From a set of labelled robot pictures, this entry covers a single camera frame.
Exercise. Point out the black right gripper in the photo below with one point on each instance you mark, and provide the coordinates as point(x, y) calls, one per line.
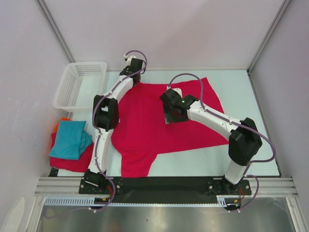
point(169, 118)

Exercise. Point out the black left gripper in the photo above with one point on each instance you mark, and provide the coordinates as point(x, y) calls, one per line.
point(126, 69)

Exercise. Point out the crimson red t shirt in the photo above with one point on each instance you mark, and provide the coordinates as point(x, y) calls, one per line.
point(149, 146)

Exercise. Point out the white perforated plastic basket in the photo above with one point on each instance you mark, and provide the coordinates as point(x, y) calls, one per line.
point(79, 84)

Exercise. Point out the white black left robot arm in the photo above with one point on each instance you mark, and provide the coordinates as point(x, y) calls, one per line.
point(105, 118)

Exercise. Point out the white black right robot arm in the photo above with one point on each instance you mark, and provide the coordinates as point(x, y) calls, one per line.
point(242, 137)

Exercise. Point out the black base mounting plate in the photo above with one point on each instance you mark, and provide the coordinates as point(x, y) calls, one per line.
point(167, 190)

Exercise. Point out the teal folded t shirt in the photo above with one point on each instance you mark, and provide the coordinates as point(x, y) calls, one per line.
point(71, 140)

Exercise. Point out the orange folded t shirt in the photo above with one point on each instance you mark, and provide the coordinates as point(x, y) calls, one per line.
point(53, 135)

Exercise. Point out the red folded t shirt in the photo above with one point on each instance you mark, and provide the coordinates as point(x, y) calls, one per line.
point(76, 165)

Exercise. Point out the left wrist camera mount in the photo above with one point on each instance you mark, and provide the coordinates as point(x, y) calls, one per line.
point(128, 59)

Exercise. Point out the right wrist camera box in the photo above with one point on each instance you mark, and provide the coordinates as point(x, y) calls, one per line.
point(178, 90)

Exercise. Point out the white slotted cable duct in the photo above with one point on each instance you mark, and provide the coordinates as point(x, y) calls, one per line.
point(94, 202)

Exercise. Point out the aluminium frame rail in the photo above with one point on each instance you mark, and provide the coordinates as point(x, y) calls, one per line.
point(68, 186)

